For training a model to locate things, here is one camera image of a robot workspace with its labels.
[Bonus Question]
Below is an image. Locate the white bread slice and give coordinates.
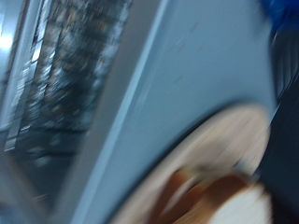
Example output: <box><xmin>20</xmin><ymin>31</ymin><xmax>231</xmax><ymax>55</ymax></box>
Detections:
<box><xmin>151</xmin><ymin>169</ymin><xmax>204</xmax><ymax>224</ymax></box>
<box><xmin>177</xmin><ymin>174</ymin><xmax>276</xmax><ymax>224</ymax></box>

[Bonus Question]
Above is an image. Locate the metal spatula with blue block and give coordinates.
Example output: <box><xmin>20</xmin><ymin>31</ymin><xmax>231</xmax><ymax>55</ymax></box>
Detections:
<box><xmin>258</xmin><ymin>0</ymin><xmax>299</xmax><ymax>101</ymax></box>

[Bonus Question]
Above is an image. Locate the silver toaster oven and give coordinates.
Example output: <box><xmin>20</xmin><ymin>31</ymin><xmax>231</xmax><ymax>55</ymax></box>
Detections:
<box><xmin>0</xmin><ymin>0</ymin><xmax>281</xmax><ymax>224</ymax></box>

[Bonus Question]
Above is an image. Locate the round wooden board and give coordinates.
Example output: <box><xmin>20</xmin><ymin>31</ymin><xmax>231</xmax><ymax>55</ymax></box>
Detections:
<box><xmin>108</xmin><ymin>104</ymin><xmax>273</xmax><ymax>224</ymax></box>

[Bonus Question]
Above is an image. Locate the metal wire oven rack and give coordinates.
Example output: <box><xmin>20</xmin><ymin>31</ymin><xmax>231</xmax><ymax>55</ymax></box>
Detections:
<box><xmin>6</xmin><ymin>0</ymin><xmax>135</xmax><ymax>157</ymax></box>

